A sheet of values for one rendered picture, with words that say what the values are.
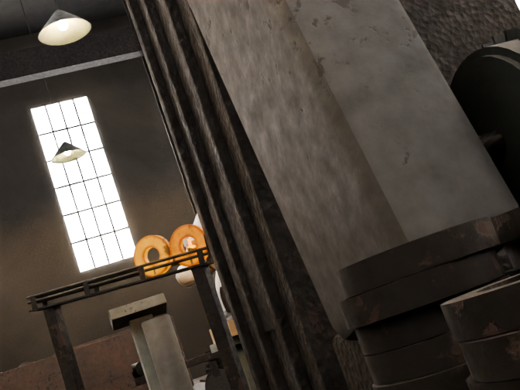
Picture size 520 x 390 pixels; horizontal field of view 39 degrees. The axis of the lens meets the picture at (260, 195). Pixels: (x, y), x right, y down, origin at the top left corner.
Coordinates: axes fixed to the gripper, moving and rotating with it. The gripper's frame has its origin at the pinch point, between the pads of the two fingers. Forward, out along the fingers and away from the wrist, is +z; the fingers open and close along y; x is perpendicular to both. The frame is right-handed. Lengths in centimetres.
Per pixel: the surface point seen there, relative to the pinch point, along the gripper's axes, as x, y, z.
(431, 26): 20, -109, 44
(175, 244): 1.3, 4.7, 2.1
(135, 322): -15, 47, -29
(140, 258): 1.5, 20.1, 2.1
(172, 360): -37, 30, -20
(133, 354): 8, 214, -306
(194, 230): 3.0, -4.3, 2.2
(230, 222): -13, -39, 56
